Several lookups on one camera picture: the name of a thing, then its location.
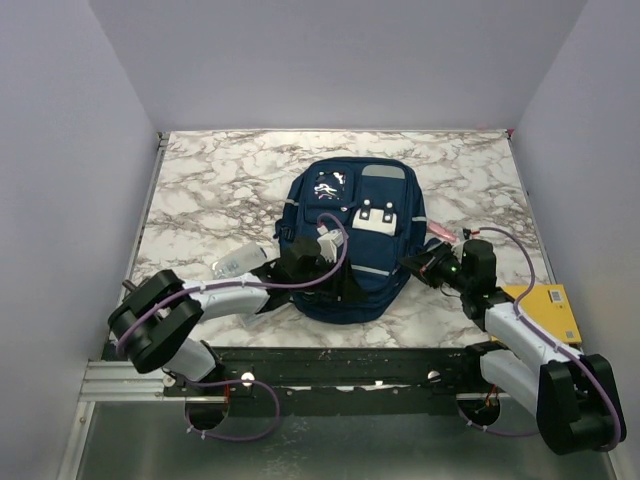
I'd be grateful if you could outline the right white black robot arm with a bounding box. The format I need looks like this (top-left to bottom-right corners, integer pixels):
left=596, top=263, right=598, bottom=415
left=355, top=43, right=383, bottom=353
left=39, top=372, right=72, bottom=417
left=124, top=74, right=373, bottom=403
left=400, top=239, right=626, bottom=455

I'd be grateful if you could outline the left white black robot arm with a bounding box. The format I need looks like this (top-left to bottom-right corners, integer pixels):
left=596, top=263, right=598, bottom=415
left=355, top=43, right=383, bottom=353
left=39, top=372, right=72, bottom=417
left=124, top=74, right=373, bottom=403
left=107, top=229, right=367, bottom=395

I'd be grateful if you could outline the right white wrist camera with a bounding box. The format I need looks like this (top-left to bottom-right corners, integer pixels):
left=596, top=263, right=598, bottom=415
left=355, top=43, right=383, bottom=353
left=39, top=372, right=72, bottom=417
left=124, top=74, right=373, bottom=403
left=452, top=228, right=476, bottom=252

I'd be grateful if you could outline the yellow notebook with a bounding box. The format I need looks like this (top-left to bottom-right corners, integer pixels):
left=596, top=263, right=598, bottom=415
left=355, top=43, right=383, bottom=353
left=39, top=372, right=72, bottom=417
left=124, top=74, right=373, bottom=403
left=520, top=284, right=582, bottom=347

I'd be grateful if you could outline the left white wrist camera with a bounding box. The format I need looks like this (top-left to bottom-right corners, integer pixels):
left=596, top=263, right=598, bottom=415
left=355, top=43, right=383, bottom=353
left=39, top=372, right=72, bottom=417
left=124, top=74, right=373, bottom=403
left=317, top=225, right=347, bottom=263

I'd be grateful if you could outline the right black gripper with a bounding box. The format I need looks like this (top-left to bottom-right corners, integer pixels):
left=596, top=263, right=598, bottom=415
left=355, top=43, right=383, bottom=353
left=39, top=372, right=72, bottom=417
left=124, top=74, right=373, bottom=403
left=399, top=241, right=472, bottom=294

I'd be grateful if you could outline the aluminium extrusion frame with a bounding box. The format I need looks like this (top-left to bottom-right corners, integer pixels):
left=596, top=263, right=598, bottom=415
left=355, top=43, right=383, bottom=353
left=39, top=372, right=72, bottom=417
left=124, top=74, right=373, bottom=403
left=79, top=361, right=164, bottom=402

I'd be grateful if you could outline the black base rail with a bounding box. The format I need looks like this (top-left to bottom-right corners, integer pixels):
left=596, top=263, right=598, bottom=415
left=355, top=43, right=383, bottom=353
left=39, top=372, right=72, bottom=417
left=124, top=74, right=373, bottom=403
left=162, top=343, right=494, bottom=422

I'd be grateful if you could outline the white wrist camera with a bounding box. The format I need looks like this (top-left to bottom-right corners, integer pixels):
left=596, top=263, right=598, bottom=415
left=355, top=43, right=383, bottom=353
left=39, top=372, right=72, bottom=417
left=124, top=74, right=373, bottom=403
left=317, top=225, right=347, bottom=263
left=452, top=228, right=476, bottom=252

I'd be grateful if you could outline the pink eraser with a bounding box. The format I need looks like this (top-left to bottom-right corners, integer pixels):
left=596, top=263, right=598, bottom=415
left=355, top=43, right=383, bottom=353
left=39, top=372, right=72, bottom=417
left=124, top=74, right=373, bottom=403
left=427, top=222, right=458, bottom=243

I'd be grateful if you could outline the metal table clamp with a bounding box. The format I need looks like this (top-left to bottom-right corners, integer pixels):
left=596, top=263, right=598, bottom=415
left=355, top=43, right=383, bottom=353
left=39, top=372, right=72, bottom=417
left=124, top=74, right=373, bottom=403
left=122, top=279, right=141, bottom=294

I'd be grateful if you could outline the clear plastic parts box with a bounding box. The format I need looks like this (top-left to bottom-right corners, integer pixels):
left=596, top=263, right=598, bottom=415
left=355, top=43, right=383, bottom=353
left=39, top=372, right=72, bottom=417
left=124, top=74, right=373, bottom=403
left=212, top=242, right=278, bottom=329

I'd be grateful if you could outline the navy blue student backpack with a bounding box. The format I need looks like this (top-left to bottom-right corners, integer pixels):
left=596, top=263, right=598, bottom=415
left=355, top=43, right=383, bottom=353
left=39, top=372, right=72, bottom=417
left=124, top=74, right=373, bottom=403
left=274, top=157, right=427, bottom=325

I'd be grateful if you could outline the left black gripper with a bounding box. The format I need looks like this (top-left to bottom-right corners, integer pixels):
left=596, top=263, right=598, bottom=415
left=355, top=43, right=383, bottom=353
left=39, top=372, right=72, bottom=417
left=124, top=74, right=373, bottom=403
left=290, top=255, right=368, bottom=303

